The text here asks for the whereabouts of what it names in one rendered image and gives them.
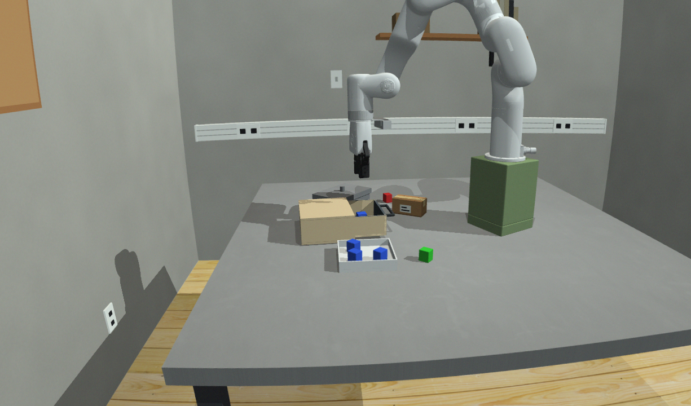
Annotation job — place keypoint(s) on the brown cardboard box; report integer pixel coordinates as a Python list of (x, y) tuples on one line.
[(409, 205)]

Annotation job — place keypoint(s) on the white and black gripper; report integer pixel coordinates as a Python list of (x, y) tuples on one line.
[(360, 142)]

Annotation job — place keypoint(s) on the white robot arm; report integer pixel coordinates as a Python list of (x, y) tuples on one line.
[(501, 34)]

